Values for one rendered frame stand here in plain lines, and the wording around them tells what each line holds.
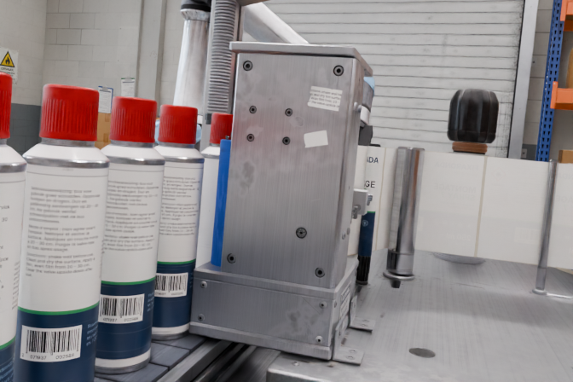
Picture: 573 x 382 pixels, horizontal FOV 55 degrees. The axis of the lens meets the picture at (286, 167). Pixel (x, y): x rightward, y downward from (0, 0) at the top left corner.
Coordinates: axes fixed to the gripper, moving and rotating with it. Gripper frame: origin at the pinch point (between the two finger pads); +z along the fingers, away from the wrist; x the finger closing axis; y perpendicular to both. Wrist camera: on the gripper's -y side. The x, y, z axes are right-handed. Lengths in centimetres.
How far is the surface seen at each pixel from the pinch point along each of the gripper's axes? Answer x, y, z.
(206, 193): -68, 0, 32
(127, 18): 330, -349, -352
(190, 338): -70, 4, 47
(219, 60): -57, -9, 6
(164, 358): -75, 4, 49
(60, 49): 361, -451, -325
